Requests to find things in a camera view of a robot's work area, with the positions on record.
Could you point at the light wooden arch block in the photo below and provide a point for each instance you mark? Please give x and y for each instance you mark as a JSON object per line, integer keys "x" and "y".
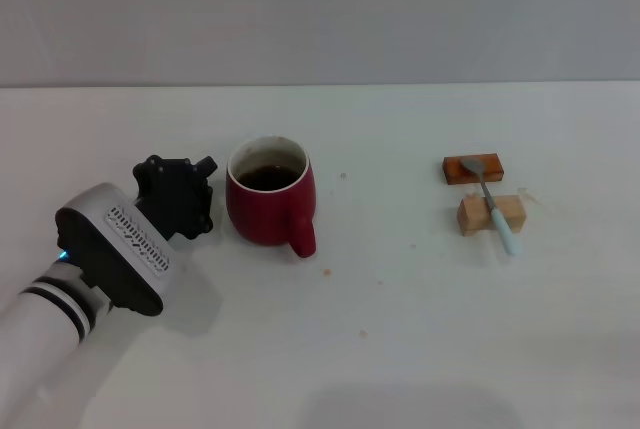
{"x": 472, "y": 214}

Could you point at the red ceramic cup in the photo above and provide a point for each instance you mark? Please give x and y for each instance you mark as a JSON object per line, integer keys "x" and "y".
{"x": 265, "y": 216}

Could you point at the orange-brown wooden block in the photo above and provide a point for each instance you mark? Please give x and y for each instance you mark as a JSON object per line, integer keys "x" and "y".
{"x": 492, "y": 171}

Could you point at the silver left wrist housing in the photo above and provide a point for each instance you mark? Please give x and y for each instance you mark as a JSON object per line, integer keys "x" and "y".
{"x": 105, "y": 249}

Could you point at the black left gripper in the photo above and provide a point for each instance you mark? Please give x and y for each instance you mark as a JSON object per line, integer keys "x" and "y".
{"x": 175, "y": 199}

